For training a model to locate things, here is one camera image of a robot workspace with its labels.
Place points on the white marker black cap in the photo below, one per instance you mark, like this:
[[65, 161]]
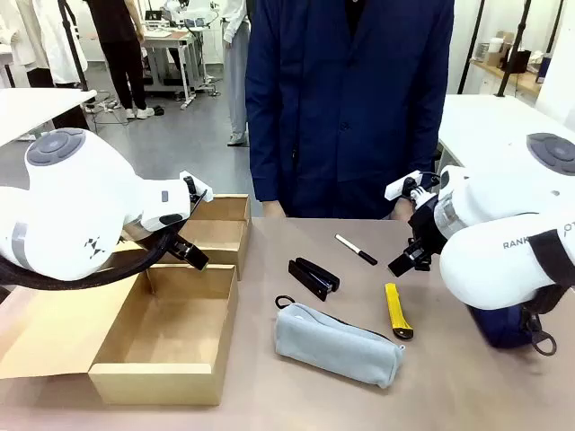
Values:
[[352, 248]]

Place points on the black tripod stand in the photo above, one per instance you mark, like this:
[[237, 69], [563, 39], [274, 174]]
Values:
[[74, 45], [512, 49]]

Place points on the dark blue pouch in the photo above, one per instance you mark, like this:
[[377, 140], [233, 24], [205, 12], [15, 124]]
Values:
[[503, 330]]

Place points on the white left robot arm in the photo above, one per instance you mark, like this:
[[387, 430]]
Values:
[[90, 202]]

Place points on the white side table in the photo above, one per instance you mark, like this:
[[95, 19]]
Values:
[[489, 125], [31, 112]]

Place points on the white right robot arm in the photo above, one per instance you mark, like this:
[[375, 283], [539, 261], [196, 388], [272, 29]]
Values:
[[494, 224]]

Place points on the bystander in light grey clothes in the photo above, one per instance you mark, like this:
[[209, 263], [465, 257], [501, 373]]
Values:
[[236, 76]]

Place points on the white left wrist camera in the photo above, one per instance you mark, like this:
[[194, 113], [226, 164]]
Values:
[[201, 186]]

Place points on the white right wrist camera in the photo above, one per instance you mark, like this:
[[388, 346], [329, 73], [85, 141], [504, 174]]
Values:
[[402, 186]]

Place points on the grey fabric pencil case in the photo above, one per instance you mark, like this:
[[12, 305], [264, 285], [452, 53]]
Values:
[[332, 341]]

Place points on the black stapler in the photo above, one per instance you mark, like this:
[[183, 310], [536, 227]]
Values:
[[314, 278]]

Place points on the person's right forearm navy sleeve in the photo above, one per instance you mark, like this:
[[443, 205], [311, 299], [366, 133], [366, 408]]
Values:
[[267, 170]]

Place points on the yellow utility knife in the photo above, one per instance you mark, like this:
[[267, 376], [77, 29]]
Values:
[[395, 310]]

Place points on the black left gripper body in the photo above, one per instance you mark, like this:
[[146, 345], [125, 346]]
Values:
[[183, 247]]

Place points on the bystander in white coat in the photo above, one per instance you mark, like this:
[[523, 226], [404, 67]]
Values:
[[40, 40]]

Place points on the bystander in black trousers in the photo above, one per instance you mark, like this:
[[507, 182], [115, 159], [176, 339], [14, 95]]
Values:
[[123, 58]]

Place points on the small open cardboard box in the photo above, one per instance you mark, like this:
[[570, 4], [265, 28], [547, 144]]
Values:
[[220, 233]]

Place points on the person's left hand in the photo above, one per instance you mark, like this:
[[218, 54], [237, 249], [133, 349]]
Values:
[[400, 211]]

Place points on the person in navy coat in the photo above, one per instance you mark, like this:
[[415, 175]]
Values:
[[350, 99]]

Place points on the black bag on shelf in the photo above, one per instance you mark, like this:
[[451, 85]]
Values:
[[521, 60]]

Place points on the black light stand pole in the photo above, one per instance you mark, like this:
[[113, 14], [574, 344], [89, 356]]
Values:
[[471, 45]]

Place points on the person's right hand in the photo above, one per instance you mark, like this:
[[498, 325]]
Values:
[[274, 210]]

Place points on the person's left forearm navy sleeve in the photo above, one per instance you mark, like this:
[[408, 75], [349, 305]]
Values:
[[422, 152]]

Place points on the wooden shelf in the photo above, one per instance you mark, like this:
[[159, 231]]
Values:
[[507, 74]]

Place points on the large open cardboard box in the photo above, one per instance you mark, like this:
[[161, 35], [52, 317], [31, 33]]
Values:
[[170, 323]]

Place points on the white background desk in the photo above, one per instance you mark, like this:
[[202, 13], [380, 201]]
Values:
[[175, 49]]

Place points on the small brown cardboard carton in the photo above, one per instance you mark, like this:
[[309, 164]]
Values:
[[498, 54]]

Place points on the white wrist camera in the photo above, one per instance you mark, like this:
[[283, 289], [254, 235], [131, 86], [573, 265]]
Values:
[[201, 186], [402, 186]]

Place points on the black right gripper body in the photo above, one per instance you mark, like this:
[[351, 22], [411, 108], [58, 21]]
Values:
[[427, 229]]

